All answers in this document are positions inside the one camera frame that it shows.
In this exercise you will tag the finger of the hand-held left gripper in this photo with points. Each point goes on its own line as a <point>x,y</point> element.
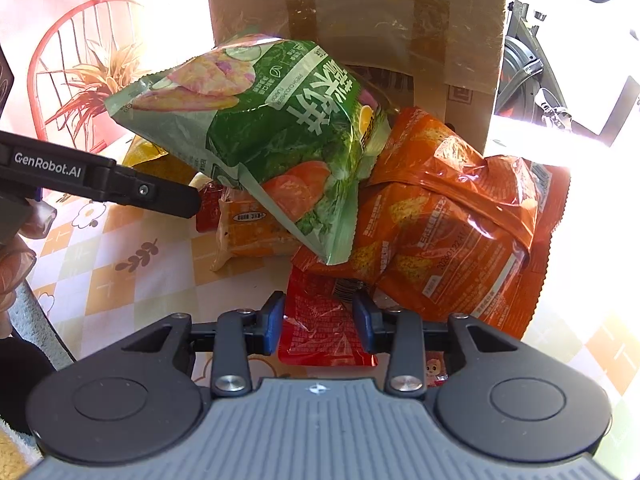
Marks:
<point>160,195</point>

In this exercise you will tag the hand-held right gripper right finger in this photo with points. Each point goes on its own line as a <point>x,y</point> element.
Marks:
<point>364,322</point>

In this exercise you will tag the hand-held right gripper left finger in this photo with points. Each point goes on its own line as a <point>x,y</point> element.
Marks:
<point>272,322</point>

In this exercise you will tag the red snack packet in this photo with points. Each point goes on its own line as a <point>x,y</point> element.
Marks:
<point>315,320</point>

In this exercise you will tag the large orange snack bag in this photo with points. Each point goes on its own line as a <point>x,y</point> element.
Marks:
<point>450,220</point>

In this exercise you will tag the green chip bag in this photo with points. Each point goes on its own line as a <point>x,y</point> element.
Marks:
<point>280,125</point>

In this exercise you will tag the cardboard box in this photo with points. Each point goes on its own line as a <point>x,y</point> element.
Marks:
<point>350,5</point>

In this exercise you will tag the person's left hand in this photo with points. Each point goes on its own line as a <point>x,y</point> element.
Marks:
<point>17,265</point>

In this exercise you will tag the yellow snack packet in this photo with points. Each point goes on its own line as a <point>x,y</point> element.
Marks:
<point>145,157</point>

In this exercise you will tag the small red packet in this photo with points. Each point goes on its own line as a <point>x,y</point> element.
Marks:
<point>207,215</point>

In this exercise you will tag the orange yellow biscuit packet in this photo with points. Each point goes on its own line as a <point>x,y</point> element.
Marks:
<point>240,240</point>

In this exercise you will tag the printed curtain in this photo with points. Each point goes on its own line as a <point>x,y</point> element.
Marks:
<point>75,20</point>

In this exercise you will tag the grey cloth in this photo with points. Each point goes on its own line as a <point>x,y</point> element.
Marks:
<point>40,330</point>

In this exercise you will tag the black exercise bike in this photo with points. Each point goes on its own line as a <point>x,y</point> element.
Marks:
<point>520,65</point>

